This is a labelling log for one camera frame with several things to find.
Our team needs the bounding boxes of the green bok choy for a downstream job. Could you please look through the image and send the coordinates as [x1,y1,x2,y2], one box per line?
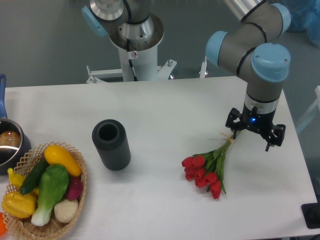
[31,164,69,227]

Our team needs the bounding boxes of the blue plastic bag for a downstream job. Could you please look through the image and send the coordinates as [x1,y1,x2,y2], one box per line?
[284,0,320,48]

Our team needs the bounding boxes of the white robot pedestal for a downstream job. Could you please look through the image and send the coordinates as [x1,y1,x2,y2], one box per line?
[83,12,177,83]

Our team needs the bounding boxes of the orange fruit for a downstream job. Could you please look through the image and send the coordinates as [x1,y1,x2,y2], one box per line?
[0,212,7,237]

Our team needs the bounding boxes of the green cucumber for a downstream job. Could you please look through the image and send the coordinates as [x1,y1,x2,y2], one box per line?
[19,157,49,195]

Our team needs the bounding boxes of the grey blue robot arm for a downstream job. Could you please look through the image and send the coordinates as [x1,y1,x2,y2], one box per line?
[81,0,291,147]

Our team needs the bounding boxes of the red tulip bouquet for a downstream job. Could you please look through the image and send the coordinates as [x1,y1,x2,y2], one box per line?
[181,131,241,200]

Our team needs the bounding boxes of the small yellow gourd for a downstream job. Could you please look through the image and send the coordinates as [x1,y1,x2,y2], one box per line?
[7,168,39,196]

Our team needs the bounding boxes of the woven wicker basket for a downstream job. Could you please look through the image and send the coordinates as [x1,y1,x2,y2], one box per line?
[3,142,88,240]

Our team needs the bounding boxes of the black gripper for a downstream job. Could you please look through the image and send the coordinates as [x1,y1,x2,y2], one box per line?
[225,103,286,152]

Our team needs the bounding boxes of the purple radish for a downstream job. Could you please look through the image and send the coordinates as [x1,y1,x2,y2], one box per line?
[66,177,84,201]

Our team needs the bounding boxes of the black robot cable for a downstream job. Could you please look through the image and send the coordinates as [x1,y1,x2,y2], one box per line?
[125,38,139,82]

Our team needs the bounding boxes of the white frame at right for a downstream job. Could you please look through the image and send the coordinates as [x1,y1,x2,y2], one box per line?
[295,85,320,135]

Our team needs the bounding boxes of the yellow squash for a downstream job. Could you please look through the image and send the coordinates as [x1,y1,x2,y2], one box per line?
[44,144,82,177]

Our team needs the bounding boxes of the black device at edge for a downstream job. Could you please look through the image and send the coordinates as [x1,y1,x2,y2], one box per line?
[301,202,320,229]

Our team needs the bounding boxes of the yellow bell pepper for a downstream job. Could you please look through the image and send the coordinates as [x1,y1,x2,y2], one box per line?
[1,191,37,219]

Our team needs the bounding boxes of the dark grey ribbed vase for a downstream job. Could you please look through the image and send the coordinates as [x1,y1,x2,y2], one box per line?
[91,119,131,171]

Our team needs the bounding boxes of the blue handled saucepan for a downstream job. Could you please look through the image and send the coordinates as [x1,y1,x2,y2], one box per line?
[0,74,31,176]

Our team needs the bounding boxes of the white garlic bulb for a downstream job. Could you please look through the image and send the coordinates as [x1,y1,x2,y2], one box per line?
[54,199,78,224]

